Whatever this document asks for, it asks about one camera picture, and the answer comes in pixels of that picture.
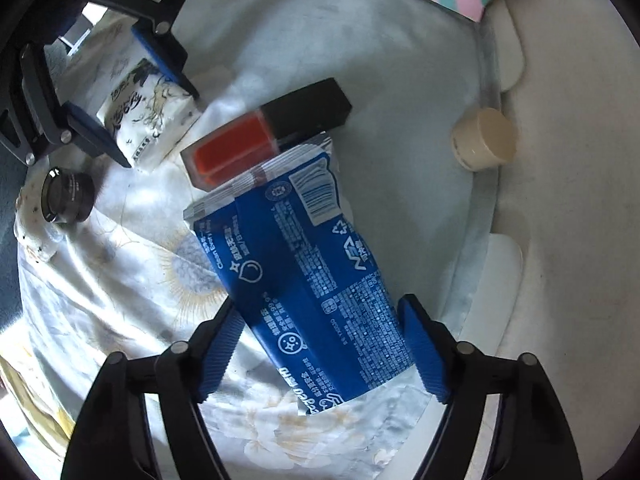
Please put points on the black round lens cap jar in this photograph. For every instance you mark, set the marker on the black round lens cap jar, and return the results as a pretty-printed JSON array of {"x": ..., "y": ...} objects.
[{"x": 67, "y": 196}]

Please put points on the red lip gloss black cap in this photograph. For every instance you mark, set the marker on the red lip gloss black cap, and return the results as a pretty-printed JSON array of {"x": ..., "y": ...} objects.
[{"x": 264, "y": 133}]

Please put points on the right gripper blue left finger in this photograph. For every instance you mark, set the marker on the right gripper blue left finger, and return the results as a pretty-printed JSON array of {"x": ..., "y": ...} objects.
[{"x": 214, "y": 343}]

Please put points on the white tissue packet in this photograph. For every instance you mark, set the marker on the white tissue packet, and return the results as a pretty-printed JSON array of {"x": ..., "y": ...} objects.
[{"x": 147, "y": 114}]

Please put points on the beige round lid jar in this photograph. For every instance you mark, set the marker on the beige round lid jar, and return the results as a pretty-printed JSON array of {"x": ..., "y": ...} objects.
[{"x": 483, "y": 139}]

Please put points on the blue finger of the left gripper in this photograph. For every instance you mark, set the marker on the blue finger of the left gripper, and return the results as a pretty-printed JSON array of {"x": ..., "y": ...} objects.
[
  {"x": 91, "y": 136},
  {"x": 167, "y": 54}
]

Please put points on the blue wet wipes packet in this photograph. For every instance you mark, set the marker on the blue wet wipes packet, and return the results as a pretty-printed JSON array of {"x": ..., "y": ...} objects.
[{"x": 301, "y": 276}]

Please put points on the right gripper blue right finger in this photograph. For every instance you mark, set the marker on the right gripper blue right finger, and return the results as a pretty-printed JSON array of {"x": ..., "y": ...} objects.
[{"x": 429, "y": 343}]

